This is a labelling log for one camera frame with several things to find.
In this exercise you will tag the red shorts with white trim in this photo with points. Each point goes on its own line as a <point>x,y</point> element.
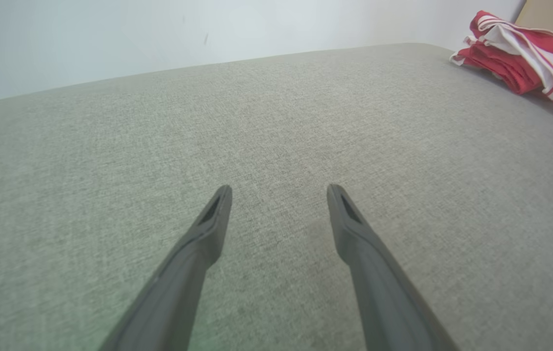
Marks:
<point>505,68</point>

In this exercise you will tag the grey fabric sofa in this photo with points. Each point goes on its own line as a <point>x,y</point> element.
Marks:
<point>276,122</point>

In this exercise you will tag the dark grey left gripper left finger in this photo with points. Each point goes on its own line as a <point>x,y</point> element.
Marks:
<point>184,282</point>

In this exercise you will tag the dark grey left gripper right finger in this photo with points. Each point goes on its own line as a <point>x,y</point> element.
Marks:
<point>384,292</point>

